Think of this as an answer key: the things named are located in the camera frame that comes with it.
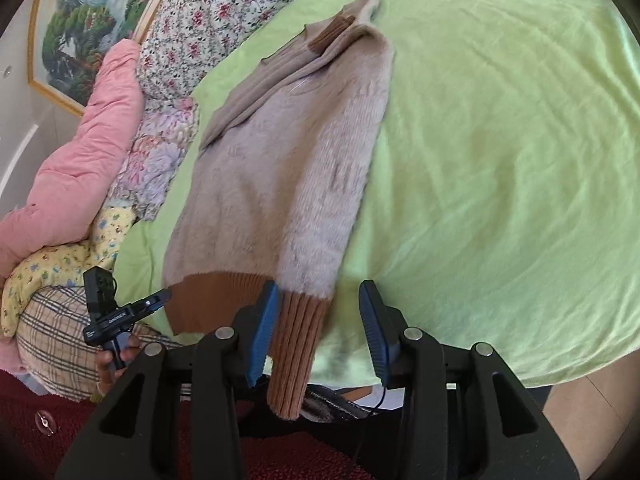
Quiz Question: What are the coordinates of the yellow printed pillow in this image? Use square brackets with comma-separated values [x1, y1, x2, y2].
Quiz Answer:
[0, 204, 138, 338]

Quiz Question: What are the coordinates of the person's left hand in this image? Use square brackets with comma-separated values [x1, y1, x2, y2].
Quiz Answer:
[95, 332, 144, 382]

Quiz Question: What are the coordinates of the pastel floral blanket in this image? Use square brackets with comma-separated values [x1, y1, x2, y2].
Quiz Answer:
[104, 97, 201, 223]

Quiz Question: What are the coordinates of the plaid pillow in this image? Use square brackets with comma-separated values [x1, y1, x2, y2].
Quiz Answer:
[15, 284, 181, 403]

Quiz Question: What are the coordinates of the beige knit sweater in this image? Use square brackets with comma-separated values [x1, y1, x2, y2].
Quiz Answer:
[161, 0, 396, 421]

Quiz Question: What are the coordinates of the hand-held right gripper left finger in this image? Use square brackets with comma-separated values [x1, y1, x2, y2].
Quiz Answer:
[54, 280, 281, 480]

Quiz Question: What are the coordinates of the floral pillow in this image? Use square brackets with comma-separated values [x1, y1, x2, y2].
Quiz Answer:
[134, 0, 362, 102]

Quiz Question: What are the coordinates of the framed landscape painting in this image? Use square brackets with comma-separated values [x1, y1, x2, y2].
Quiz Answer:
[27, 0, 187, 119]

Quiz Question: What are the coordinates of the black cable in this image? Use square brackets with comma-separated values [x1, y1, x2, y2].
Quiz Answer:
[350, 384, 388, 466]

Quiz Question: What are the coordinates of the pink quilt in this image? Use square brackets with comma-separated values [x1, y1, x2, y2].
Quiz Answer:
[0, 39, 147, 376]

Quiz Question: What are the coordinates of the dark red garment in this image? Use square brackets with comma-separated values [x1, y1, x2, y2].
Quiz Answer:
[0, 369, 376, 480]

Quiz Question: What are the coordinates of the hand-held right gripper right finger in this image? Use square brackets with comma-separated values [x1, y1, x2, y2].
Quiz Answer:
[359, 280, 581, 480]

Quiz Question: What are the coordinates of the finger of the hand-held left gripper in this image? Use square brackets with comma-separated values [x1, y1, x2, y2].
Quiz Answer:
[134, 287, 173, 318]

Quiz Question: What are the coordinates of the green bed sheet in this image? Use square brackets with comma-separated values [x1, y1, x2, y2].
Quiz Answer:
[114, 0, 640, 390]

